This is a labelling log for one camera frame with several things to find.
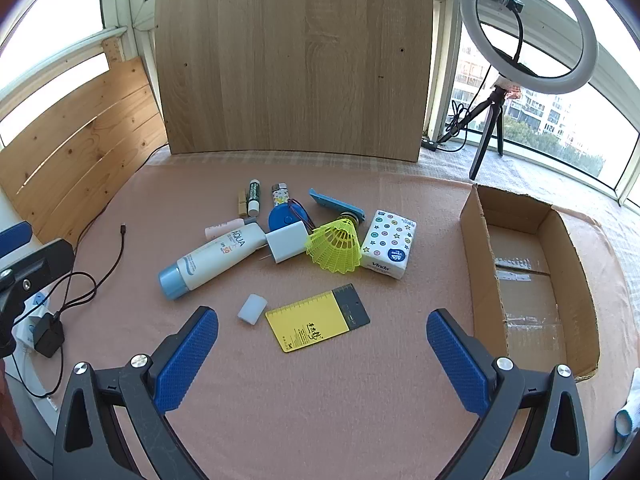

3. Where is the round blue tape measure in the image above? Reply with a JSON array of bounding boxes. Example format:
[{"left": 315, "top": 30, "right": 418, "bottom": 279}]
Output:
[{"left": 267, "top": 200, "right": 307, "bottom": 233}]

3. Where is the black tripod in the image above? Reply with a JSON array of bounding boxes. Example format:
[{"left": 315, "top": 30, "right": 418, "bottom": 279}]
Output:
[{"left": 435, "top": 85, "right": 506, "bottom": 181}]

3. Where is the white charger plug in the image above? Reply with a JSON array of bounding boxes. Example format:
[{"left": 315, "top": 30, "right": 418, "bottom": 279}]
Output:
[{"left": 264, "top": 221, "right": 311, "bottom": 264}]

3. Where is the black power adapter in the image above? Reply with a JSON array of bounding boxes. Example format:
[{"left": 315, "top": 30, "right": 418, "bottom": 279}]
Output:
[{"left": 32, "top": 312, "right": 66, "bottom": 358}]

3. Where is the cardboard box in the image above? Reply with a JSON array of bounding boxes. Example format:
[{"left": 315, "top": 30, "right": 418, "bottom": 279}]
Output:
[{"left": 459, "top": 183, "right": 601, "bottom": 381}]

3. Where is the black tripod cable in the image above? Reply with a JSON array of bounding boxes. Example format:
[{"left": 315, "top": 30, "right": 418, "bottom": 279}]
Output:
[{"left": 444, "top": 100, "right": 472, "bottom": 152}]

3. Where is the yellow shuttlecock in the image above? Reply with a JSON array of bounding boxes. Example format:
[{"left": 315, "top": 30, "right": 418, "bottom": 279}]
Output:
[{"left": 305, "top": 214, "right": 363, "bottom": 275}]

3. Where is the small pink white tube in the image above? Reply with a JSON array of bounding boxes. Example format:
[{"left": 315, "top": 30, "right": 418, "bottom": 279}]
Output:
[{"left": 204, "top": 217, "right": 246, "bottom": 241}]

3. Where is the white sunscreen tube blue cap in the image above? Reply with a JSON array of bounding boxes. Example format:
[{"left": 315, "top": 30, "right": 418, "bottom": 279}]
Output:
[{"left": 158, "top": 223, "right": 266, "bottom": 302}]

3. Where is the blue case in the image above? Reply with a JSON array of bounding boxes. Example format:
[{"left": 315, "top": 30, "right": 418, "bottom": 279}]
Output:
[{"left": 308, "top": 188, "right": 366, "bottom": 221}]

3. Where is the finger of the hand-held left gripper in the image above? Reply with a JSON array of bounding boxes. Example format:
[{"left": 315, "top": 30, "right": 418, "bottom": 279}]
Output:
[
  {"left": 0, "top": 221, "right": 32, "bottom": 257},
  {"left": 0, "top": 238, "right": 77, "bottom": 358}
]

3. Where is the white window frame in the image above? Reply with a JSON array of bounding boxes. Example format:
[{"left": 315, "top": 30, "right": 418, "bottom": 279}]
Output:
[{"left": 0, "top": 0, "right": 640, "bottom": 211}]

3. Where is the light wooden board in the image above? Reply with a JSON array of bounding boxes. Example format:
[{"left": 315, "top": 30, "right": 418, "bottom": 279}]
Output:
[{"left": 155, "top": 0, "right": 433, "bottom": 163}]

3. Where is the black charging cable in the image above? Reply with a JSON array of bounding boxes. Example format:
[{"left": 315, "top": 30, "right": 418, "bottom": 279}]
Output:
[{"left": 47, "top": 223, "right": 128, "bottom": 321}]

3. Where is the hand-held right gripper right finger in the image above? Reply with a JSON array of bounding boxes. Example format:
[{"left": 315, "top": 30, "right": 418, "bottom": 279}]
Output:
[{"left": 426, "top": 308, "right": 591, "bottom": 480}]

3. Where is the white power strip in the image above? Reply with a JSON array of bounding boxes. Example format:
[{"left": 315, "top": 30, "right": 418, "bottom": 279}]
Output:
[{"left": 12, "top": 290, "right": 56, "bottom": 356}]

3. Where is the yellow ruler card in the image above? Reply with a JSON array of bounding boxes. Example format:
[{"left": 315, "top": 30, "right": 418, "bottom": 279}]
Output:
[{"left": 265, "top": 283, "right": 372, "bottom": 354}]

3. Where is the white glove blue cuff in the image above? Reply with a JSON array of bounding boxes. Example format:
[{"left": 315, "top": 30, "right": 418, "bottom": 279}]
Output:
[{"left": 614, "top": 367, "right": 640, "bottom": 453}]

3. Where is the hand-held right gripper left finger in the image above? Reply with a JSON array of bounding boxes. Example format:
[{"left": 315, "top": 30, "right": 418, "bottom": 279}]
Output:
[{"left": 52, "top": 305, "right": 221, "bottom": 480}]

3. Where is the wooden slat panel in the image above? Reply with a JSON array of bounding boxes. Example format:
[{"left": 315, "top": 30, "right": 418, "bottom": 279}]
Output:
[{"left": 0, "top": 35, "right": 168, "bottom": 248}]

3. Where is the white patterned tissue pack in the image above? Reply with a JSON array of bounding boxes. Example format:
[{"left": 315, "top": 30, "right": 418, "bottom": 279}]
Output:
[{"left": 360, "top": 209, "right": 417, "bottom": 281}]

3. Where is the small white eraser block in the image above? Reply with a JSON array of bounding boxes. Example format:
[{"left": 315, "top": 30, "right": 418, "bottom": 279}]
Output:
[{"left": 236, "top": 293, "right": 267, "bottom": 325}]

